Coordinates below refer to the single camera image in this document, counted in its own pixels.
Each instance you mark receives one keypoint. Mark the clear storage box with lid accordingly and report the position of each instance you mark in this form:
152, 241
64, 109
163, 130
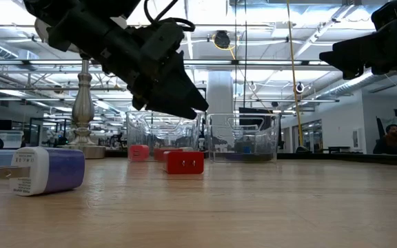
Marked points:
8, 139

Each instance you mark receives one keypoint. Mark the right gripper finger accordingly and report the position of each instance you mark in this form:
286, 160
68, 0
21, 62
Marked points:
353, 55

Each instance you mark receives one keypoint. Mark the seated person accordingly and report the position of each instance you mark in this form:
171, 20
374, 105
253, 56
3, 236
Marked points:
393, 139

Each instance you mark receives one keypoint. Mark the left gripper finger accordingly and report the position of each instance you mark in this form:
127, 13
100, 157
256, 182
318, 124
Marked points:
181, 100

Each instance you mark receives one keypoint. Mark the purple white wall charger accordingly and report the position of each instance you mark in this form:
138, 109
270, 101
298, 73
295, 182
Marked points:
57, 170

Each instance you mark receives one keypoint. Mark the red wall charger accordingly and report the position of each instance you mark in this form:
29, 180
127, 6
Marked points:
184, 162

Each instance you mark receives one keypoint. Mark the black monitor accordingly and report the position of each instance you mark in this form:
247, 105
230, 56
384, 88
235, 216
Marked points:
250, 111

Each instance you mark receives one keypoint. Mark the clear plastic bin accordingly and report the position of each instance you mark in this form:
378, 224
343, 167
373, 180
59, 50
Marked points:
164, 132
241, 136

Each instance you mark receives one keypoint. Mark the black aluminium table frame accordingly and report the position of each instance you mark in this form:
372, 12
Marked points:
357, 158

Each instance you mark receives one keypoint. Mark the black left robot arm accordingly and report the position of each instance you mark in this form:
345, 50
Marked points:
91, 31

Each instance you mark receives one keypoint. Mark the silver table lamp white shade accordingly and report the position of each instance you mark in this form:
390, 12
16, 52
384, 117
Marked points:
83, 103

